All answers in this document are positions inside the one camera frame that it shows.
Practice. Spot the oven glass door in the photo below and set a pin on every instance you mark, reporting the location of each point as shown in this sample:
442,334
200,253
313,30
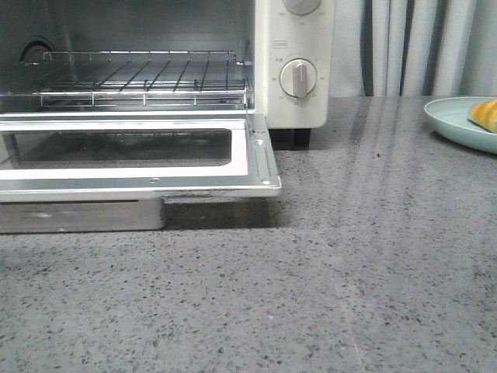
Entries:
90,172

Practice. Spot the golden croissant bread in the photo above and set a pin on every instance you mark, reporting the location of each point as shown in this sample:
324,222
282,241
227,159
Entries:
484,114

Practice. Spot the lower oven knob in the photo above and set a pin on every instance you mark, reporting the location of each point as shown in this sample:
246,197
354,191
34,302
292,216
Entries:
298,77

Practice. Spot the oven knob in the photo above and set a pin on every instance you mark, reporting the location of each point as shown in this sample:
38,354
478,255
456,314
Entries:
301,7
298,77

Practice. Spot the white toaster oven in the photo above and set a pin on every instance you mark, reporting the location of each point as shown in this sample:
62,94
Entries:
264,35

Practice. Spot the upper oven knob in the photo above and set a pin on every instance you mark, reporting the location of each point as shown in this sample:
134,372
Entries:
301,7

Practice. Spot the metal oven rack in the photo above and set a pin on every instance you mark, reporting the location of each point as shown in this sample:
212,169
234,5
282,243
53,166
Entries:
200,80

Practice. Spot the grey curtain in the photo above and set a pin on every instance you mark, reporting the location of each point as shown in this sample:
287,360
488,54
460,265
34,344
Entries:
414,48

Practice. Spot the light green plate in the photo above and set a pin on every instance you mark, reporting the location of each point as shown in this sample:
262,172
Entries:
449,118

